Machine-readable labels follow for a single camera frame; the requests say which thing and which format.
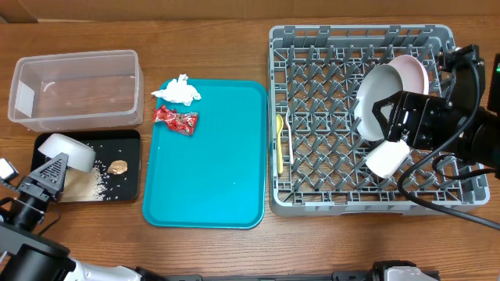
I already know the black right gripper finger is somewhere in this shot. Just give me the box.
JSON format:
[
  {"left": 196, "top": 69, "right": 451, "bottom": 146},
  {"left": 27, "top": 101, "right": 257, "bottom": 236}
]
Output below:
[
  {"left": 372, "top": 107, "right": 393, "bottom": 140},
  {"left": 372, "top": 91, "right": 405, "bottom": 111}
]

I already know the grey plate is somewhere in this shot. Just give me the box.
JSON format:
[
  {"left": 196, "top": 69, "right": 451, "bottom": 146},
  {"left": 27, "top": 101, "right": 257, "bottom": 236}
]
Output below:
[{"left": 354, "top": 64, "right": 403, "bottom": 141}]

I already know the pink plate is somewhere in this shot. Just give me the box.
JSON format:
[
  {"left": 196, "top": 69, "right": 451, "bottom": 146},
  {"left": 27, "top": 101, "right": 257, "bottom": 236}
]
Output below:
[{"left": 389, "top": 55, "right": 429, "bottom": 95}]

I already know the white paper cup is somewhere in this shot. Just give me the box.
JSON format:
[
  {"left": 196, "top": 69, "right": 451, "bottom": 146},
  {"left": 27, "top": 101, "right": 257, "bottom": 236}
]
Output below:
[{"left": 366, "top": 140, "right": 410, "bottom": 179}]

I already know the bowl of rice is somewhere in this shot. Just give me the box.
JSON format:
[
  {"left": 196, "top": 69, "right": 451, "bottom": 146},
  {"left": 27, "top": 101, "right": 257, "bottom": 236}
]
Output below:
[{"left": 38, "top": 133, "right": 95, "bottom": 173}]

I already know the brown food scrap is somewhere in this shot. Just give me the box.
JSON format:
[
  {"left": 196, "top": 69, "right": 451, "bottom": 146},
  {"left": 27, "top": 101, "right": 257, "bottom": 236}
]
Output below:
[{"left": 107, "top": 160, "right": 128, "bottom": 175}]

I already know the white plastic spoon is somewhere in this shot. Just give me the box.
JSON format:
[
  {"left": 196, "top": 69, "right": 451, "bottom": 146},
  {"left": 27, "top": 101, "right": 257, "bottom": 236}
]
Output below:
[{"left": 284, "top": 108, "right": 295, "bottom": 166}]

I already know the yellow plastic spoon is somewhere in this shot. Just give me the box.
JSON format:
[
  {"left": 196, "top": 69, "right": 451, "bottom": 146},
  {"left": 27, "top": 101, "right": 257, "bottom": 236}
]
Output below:
[{"left": 276, "top": 114, "right": 284, "bottom": 175}]

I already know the red candy wrapper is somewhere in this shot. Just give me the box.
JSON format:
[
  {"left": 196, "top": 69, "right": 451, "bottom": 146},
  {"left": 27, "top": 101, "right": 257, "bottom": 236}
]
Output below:
[{"left": 153, "top": 105, "right": 198, "bottom": 136}]

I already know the white tissue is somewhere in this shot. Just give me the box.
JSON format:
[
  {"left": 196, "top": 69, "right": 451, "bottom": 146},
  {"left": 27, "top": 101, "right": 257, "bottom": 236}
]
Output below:
[{"left": 151, "top": 74, "right": 202, "bottom": 106}]

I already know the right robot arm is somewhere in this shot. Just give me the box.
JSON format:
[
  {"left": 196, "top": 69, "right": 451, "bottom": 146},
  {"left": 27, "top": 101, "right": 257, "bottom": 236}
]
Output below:
[{"left": 371, "top": 44, "right": 499, "bottom": 229}]

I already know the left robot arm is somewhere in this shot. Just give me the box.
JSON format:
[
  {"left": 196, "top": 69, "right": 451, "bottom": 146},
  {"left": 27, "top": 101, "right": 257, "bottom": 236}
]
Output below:
[{"left": 1, "top": 153, "right": 143, "bottom": 281}]

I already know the grey dishwasher rack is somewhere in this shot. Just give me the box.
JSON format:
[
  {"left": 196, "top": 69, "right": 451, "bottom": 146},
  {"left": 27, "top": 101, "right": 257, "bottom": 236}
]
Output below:
[{"left": 267, "top": 23, "right": 491, "bottom": 217}]

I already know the spilled white rice pile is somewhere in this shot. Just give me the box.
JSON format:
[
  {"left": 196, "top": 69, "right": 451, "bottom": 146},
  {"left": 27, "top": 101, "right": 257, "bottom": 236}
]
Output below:
[{"left": 58, "top": 163, "right": 114, "bottom": 203}]

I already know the black tray bin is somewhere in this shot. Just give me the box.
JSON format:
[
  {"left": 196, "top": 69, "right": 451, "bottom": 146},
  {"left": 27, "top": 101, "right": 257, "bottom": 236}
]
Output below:
[{"left": 30, "top": 129, "right": 141, "bottom": 204}]

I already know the clear plastic bin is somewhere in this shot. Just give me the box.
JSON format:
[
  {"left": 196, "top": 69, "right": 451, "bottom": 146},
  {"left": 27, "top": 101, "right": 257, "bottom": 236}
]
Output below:
[{"left": 7, "top": 49, "right": 145, "bottom": 132}]

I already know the teal plastic tray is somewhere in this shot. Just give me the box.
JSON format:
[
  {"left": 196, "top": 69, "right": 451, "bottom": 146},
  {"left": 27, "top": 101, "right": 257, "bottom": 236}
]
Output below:
[{"left": 142, "top": 79, "right": 268, "bottom": 229}]

